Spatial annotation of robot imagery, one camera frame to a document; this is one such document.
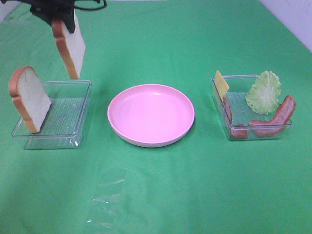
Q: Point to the left clear plastic tray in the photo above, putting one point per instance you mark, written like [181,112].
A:
[63,126]

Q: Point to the green tablecloth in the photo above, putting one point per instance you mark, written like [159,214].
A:
[204,183]

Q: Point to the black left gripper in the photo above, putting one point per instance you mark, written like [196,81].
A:
[46,10]

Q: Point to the bread slice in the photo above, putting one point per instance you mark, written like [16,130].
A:
[71,46]
[29,97]

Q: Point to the clear plastic film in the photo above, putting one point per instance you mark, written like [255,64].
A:
[100,218]

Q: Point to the pink round plate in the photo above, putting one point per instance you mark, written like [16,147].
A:
[151,115]

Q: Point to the right clear plastic tray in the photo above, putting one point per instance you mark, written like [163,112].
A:
[239,86]

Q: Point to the green lettuce leaf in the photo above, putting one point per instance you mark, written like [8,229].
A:
[262,97]

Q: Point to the bacon strip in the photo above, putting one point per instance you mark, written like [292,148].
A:
[281,117]
[235,134]

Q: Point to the clear plastic tray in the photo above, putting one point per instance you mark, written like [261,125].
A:
[239,86]
[63,126]

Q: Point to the yellow cheese slice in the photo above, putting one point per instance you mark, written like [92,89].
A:
[221,85]

